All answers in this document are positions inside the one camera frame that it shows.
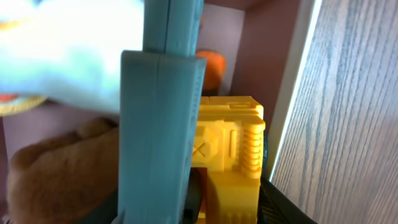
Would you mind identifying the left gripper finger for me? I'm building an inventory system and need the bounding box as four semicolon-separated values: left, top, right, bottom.
259;177;317;224

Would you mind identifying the yellow toy excavator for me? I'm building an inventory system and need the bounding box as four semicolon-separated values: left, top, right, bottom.
117;0;267;224

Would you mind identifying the brown plush block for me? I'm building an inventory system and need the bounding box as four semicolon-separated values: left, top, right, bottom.
7;118;119;224

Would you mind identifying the white plush duck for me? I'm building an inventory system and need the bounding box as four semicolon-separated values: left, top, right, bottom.
0;0;227;118

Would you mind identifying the white box pink inside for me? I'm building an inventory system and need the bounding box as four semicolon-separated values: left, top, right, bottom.
0;0;324;194

